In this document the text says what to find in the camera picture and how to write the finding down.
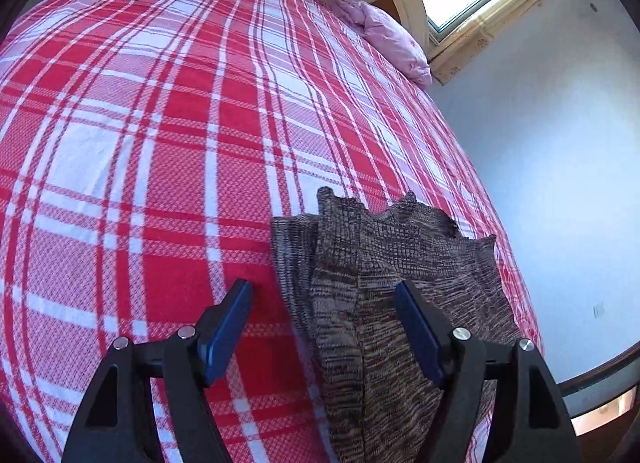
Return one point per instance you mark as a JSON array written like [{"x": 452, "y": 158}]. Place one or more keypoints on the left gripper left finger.
[{"x": 115, "y": 421}]

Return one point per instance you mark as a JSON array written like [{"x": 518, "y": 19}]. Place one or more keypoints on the brown knitted sweater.
[{"x": 338, "y": 270}]

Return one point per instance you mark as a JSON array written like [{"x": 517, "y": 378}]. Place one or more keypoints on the red white plaid bedspread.
[{"x": 145, "y": 147}]

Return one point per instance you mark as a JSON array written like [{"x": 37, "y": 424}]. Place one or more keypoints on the pink pillow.
[{"x": 387, "y": 36}]

